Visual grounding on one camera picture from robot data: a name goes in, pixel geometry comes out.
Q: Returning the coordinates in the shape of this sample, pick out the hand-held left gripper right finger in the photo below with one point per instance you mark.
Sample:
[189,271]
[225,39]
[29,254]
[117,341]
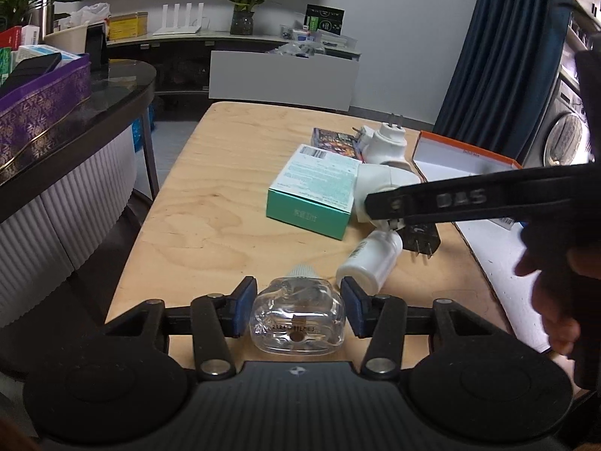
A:
[353,306]

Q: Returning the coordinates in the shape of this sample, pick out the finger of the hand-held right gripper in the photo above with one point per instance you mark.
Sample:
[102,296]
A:
[460,199]
[395,224]

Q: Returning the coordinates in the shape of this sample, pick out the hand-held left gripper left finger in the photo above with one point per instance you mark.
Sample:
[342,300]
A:
[240,307]

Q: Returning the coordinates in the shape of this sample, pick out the black plug charger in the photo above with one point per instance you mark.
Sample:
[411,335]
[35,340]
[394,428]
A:
[422,237]

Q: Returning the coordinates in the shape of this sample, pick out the white pill bottle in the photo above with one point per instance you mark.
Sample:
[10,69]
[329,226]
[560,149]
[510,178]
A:
[371,258]

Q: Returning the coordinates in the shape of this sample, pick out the white vaporizer socket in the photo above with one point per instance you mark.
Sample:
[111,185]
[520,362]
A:
[375,181]

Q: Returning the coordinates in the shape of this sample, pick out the clear bottle with white cap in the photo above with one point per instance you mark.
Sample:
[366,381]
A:
[296,305]

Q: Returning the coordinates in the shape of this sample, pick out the white tray with orange rim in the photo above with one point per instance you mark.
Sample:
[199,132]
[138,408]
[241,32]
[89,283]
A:
[497,268]

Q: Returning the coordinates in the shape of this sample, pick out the white vaporizer green leaf mark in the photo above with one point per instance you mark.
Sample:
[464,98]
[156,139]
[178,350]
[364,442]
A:
[385,145]

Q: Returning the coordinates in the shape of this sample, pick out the teal and white carton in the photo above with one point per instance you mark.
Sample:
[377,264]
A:
[310,183]

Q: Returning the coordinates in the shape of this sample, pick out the dark colourful printed box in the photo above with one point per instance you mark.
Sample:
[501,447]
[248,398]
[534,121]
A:
[335,142]

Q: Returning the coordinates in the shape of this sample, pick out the person's right hand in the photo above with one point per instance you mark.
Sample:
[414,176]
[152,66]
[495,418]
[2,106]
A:
[556,305]

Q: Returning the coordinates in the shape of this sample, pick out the grey washing machine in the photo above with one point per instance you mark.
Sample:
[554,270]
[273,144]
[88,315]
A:
[563,131]

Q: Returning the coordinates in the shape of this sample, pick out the dark blue curtain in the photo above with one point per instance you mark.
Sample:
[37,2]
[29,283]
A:
[507,56]

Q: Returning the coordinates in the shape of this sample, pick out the white open drawer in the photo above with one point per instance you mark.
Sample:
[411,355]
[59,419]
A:
[281,80]

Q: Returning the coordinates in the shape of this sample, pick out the black-topped ribbed white counter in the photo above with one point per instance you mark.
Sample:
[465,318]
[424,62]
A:
[70,225]

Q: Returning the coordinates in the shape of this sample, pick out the pile of small packets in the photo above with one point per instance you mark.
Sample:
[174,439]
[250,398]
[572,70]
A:
[305,46]

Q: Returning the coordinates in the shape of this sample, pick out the pack of blue water bottles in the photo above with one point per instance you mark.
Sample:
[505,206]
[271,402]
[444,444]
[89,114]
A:
[138,131]

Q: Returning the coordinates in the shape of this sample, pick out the black and green box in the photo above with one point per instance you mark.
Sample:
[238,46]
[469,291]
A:
[324,19]

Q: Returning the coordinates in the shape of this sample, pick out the low television cabinet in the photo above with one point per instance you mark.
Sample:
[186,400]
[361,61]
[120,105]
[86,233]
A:
[178,70]

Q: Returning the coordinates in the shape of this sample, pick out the purple patterned box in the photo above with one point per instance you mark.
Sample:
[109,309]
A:
[37,112]

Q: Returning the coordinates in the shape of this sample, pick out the white router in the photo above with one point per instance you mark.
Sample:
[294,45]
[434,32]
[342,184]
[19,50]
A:
[178,28]

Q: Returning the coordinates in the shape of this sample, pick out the yellow box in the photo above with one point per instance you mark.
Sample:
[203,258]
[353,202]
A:
[126,26]

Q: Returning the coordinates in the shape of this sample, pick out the black flat box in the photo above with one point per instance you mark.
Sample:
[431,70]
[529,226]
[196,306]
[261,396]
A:
[30,69]

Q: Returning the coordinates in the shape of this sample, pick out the beige bucket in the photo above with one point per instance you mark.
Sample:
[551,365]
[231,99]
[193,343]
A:
[65,40]

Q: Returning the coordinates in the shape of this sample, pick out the light blue carton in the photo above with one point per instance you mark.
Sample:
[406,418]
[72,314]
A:
[47,50]

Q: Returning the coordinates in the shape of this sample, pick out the white plastic bag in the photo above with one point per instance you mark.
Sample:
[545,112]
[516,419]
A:
[89,14]

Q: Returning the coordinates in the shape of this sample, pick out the steel canister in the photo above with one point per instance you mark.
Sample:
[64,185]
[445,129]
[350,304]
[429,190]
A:
[42,16]

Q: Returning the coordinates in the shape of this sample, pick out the red carton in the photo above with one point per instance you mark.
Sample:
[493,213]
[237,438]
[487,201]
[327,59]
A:
[9,37]

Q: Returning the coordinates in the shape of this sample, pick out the wall shelf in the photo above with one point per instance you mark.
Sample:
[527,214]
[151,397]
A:
[584,33]

